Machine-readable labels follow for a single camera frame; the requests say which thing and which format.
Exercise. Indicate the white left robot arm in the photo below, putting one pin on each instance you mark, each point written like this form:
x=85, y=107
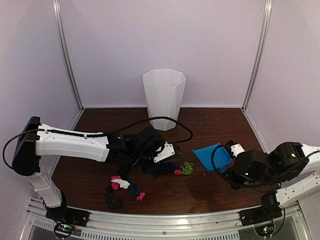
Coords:
x=39, y=140

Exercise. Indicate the translucent white waste bin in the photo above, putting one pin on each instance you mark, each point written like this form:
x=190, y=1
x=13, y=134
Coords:
x=164, y=89

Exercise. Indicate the dark blue paper scrap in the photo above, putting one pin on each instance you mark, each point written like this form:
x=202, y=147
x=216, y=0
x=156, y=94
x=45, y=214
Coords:
x=134, y=189
x=166, y=167

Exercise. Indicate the dark blue front paper scrap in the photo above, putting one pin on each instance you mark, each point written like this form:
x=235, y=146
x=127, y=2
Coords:
x=134, y=189

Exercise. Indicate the aluminium left frame rail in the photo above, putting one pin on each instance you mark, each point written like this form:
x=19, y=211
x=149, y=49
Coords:
x=67, y=60

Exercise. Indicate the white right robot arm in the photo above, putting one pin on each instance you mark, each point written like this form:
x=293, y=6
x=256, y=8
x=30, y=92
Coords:
x=288, y=161

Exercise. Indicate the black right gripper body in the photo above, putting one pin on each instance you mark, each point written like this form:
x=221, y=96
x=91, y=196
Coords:
x=238, y=183

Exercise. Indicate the small pink scrap near front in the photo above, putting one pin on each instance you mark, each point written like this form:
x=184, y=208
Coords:
x=141, y=196

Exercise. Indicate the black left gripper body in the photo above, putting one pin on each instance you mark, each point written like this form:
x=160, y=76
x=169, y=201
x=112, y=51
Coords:
x=142, y=160

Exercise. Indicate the black curled paper scrap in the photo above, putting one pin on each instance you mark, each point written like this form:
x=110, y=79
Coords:
x=111, y=203

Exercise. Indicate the aluminium frame rail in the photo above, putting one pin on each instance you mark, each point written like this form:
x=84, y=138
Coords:
x=67, y=60
x=264, y=31

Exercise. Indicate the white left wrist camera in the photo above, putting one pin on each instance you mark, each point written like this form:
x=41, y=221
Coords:
x=169, y=150

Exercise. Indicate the small pink paper ball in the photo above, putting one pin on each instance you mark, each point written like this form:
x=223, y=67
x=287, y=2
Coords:
x=178, y=172

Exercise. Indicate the green paper scrap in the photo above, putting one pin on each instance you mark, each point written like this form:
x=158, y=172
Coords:
x=187, y=168

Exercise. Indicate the aluminium right frame rail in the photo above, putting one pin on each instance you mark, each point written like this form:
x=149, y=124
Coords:
x=264, y=31

